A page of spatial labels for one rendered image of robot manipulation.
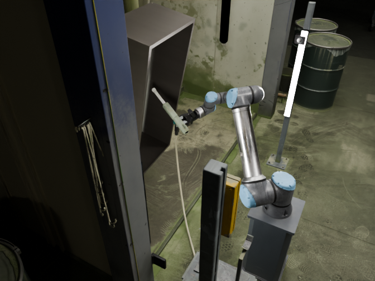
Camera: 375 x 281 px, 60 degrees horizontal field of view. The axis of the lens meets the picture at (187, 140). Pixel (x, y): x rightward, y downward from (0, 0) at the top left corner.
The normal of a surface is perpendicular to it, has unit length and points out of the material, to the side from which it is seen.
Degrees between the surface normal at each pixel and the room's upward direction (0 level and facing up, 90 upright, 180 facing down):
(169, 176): 0
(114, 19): 90
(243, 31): 90
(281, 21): 90
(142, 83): 90
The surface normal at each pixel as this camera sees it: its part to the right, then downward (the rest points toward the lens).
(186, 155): 0.00, -0.81
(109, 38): 0.88, 0.29
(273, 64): -0.47, 0.52
